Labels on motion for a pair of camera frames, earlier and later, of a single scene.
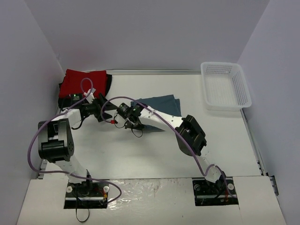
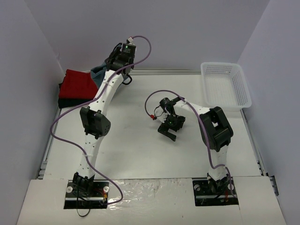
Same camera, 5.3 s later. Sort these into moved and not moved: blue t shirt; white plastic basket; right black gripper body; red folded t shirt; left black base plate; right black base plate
Moved: blue t shirt; right black gripper body
Not moved: white plastic basket; red folded t shirt; right black base plate; left black base plate
